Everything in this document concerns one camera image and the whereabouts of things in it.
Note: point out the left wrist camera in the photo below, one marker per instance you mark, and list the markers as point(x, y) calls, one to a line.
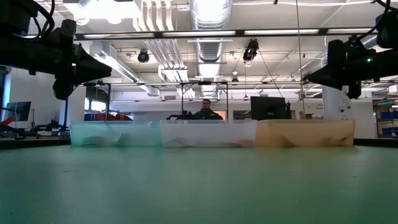
point(63, 90)

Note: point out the white column with fixtures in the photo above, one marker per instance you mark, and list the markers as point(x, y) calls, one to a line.
point(335, 105)

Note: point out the black rig frame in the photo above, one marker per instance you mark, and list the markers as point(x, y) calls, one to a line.
point(182, 102)

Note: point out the person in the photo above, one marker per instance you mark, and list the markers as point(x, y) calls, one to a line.
point(207, 114)

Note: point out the storage shelf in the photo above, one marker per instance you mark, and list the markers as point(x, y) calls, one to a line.
point(388, 115)

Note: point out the white rectangular duct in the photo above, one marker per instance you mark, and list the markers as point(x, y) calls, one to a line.
point(121, 67)

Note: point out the orange plastic bin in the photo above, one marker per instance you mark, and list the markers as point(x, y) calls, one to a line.
point(304, 132)

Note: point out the white ceiling pipes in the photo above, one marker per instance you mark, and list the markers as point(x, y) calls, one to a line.
point(164, 53)

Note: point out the teal plastic bin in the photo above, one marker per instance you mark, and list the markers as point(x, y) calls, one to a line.
point(140, 130)

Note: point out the gold fork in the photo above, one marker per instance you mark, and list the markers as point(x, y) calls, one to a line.
point(93, 142)

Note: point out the plain white column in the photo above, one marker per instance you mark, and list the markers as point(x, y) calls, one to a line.
point(77, 109)

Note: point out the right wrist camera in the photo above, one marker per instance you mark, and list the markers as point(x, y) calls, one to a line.
point(354, 90)

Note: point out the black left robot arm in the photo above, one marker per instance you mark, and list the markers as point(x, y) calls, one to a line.
point(25, 56)

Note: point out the black ceiling spotlight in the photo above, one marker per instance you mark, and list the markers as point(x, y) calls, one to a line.
point(250, 51)
point(143, 57)

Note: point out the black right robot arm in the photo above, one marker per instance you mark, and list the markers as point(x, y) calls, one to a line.
point(385, 65)

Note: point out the black background robot arm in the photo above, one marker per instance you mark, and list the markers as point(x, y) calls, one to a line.
point(180, 116)

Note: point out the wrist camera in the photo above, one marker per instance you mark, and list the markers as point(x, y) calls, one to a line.
point(354, 90)
point(63, 90)

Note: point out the clear white plastic bin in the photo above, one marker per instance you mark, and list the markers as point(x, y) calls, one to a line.
point(208, 132)

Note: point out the tilted black monitor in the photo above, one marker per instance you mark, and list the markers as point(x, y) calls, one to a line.
point(18, 109)

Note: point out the red object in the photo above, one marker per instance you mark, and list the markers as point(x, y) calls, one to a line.
point(105, 117)

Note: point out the cardboard box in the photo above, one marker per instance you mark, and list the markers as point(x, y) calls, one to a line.
point(306, 115)

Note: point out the black background equipment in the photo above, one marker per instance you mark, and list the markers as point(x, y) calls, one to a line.
point(46, 127)

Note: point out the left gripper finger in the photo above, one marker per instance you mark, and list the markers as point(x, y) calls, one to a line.
point(93, 75)
point(88, 60)

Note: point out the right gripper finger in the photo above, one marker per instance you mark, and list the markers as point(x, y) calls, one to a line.
point(326, 82)
point(326, 71)

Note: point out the white ceiling lamp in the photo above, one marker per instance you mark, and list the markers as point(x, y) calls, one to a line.
point(99, 12)

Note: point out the black bar with light strips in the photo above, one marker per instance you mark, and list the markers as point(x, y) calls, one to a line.
point(199, 32)

